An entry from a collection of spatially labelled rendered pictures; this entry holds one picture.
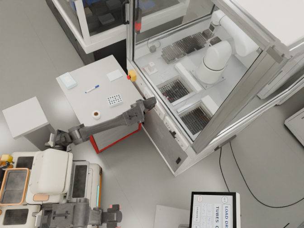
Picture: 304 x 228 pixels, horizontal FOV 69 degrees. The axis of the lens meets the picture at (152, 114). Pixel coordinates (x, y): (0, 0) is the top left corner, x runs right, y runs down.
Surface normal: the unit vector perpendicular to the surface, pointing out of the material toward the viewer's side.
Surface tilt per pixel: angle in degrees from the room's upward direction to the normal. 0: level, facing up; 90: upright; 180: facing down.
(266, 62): 90
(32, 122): 0
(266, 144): 0
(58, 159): 42
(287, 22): 0
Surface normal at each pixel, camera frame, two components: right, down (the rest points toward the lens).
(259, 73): -0.84, 0.45
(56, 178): 0.74, -0.33
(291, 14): 0.08, -0.44
